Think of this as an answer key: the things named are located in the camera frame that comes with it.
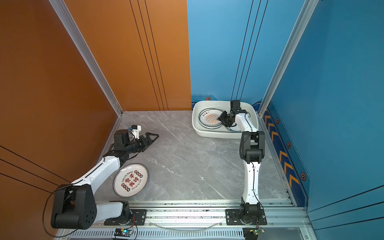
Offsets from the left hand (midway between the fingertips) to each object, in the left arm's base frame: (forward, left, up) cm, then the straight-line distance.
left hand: (155, 137), depth 84 cm
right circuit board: (-42, -51, -18) cm, 68 cm away
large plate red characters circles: (-18, +14, -17) cm, 29 cm away
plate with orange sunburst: (+27, -32, -12) cm, 43 cm away
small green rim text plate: (+18, -51, -13) cm, 56 cm away
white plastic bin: (+15, -42, -13) cm, 46 cm away
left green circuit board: (-43, +10, -18) cm, 47 cm away
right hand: (+22, -38, -8) cm, 45 cm away
